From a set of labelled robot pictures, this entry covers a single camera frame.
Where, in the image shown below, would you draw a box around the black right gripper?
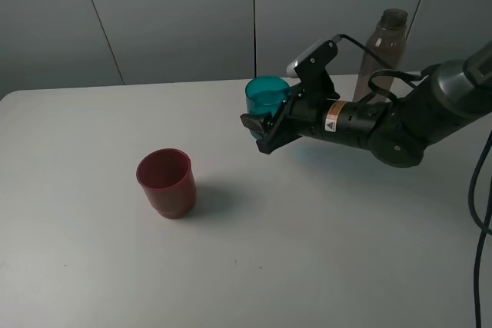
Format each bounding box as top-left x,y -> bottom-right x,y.
240,55 -> 340,154

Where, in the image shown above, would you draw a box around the teal transparent plastic cup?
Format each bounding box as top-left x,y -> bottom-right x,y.
245,76 -> 290,118

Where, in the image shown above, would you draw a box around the smoky transparent water bottle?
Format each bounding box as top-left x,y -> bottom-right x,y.
352,8 -> 408,102

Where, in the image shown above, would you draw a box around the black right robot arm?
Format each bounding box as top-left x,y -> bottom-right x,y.
241,35 -> 491,168

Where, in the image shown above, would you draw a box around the red plastic cup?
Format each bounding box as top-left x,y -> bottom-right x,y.
136,148 -> 197,220

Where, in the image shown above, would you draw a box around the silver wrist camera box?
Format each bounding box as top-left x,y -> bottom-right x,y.
286,38 -> 337,78

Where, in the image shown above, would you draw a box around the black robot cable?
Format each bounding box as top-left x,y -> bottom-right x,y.
332,33 -> 492,328

